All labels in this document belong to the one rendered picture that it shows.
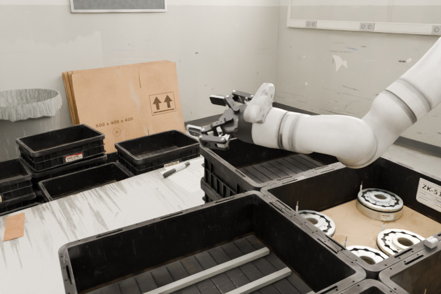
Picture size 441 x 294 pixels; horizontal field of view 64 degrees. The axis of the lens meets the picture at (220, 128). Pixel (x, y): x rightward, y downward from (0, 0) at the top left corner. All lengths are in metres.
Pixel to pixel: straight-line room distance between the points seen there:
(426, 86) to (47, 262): 0.91
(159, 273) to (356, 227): 0.45
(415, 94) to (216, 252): 0.47
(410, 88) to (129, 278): 0.58
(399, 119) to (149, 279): 0.51
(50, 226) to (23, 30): 2.28
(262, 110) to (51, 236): 0.73
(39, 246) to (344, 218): 0.79
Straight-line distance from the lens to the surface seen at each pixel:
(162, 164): 1.87
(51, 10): 3.29
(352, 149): 0.57
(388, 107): 0.60
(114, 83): 3.32
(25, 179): 2.09
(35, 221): 1.22
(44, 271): 1.01
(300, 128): 0.61
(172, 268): 0.74
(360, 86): 4.04
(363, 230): 0.89
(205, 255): 0.76
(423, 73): 0.62
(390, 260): 0.64
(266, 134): 0.64
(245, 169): 1.10
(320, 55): 4.29
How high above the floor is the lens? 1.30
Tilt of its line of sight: 19 degrees down
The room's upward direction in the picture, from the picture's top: straight up
